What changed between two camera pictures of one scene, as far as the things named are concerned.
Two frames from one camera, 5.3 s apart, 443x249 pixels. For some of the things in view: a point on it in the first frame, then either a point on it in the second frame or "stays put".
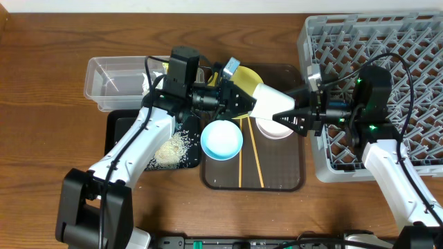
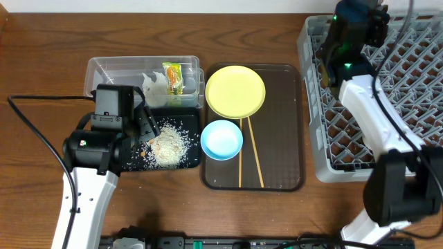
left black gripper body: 226,100 to 144,122
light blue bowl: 221,140 stays put
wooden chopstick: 255,153 stays put
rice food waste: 178,153 stays put
